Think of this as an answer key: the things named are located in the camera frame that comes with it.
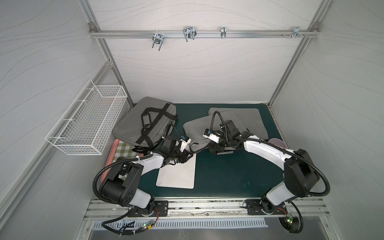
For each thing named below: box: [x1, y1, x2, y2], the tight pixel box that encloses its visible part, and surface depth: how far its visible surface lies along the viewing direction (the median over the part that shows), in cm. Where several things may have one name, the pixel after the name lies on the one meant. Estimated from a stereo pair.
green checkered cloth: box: [113, 140, 139, 162], surface depth 95 cm
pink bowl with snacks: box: [268, 138, 287, 149], surface depth 95 cm
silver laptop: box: [155, 153, 197, 189], surface depth 84 cm
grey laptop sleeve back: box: [208, 107, 269, 140], surface depth 110 cm
